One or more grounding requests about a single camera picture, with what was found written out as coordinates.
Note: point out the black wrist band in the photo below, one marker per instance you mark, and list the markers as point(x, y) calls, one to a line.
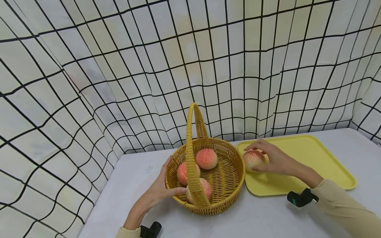
point(151, 230)
point(302, 197)

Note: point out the person's right fingers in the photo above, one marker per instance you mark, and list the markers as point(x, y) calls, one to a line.
point(257, 144)

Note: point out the yellow plastic tray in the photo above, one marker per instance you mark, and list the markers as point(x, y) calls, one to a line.
point(312, 158)

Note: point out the person's right hand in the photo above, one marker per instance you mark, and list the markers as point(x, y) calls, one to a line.
point(278, 160)

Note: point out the person's right forearm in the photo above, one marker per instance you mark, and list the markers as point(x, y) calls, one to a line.
point(336, 205)

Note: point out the person's left hand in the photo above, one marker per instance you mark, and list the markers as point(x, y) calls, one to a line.
point(159, 193)

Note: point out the person's left index finger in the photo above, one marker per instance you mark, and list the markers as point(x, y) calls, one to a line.
point(167, 168)

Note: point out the person's right thumb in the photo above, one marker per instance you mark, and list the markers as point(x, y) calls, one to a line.
point(260, 168)

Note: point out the pink peach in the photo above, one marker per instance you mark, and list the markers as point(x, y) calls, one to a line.
point(182, 173)
point(252, 159)
point(206, 159)
point(206, 189)

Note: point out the person's left thumb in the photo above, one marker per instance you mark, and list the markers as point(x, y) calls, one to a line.
point(178, 191)

